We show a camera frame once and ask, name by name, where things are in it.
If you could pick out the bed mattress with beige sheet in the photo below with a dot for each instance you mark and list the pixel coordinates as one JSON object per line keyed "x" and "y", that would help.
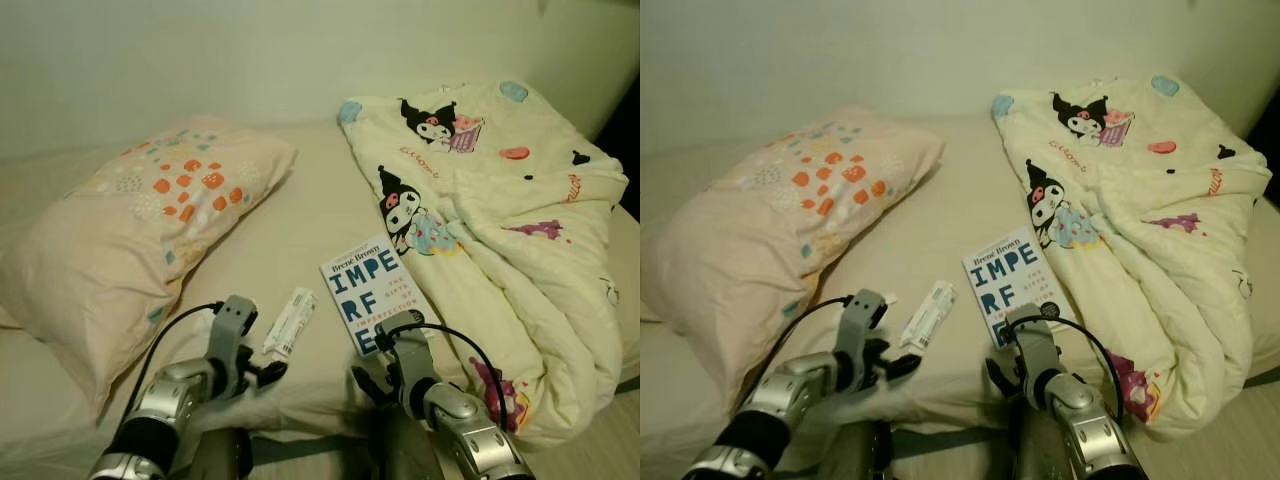
{"x": 900, "y": 230}
{"x": 270, "y": 250}

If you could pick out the dark robot right leg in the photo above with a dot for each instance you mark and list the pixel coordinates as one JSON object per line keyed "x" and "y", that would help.
{"x": 1030, "y": 445}
{"x": 400, "y": 450}

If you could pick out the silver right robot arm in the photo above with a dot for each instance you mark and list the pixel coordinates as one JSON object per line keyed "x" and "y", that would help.
{"x": 465, "y": 420}
{"x": 1085, "y": 415}

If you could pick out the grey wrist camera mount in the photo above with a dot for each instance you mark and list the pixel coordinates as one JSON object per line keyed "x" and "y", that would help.
{"x": 402, "y": 350}
{"x": 862, "y": 318}
{"x": 1035, "y": 352}
{"x": 232, "y": 325}

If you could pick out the dark robot leg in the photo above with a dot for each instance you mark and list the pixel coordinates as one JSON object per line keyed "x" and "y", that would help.
{"x": 400, "y": 450}
{"x": 1030, "y": 445}
{"x": 860, "y": 450}
{"x": 220, "y": 455}

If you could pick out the pink pillow with orange dots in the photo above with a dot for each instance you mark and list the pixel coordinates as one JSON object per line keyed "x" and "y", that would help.
{"x": 740, "y": 240}
{"x": 120, "y": 240}

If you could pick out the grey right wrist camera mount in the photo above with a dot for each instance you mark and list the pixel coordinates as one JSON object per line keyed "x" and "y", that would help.
{"x": 402, "y": 350}
{"x": 1035, "y": 352}

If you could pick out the cream cartoon print comforter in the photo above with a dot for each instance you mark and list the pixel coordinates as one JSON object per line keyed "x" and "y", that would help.
{"x": 1150, "y": 260}
{"x": 500, "y": 250}

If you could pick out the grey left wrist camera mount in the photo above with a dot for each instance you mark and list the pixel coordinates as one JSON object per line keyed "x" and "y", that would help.
{"x": 232, "y": 325}
{"x": 862, "y": 318}

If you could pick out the white book with blue letters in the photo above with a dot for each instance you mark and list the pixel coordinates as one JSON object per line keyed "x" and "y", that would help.
{"x": 1005, "y": 275}
{"x": 365, "y": 285}

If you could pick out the white squeeze tube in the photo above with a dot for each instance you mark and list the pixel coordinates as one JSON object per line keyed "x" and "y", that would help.
{"x": 290, "y": 322}
{"x": 928, "y": 316}

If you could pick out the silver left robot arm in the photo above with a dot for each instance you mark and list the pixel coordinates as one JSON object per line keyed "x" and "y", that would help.
{"x": 800, "y": 385}
{"x": 175, "y": 385}

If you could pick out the dark robot left leg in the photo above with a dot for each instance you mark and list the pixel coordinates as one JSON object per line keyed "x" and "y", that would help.
{"x": 860, "y": 450}
{"x": 220, "y": 455}

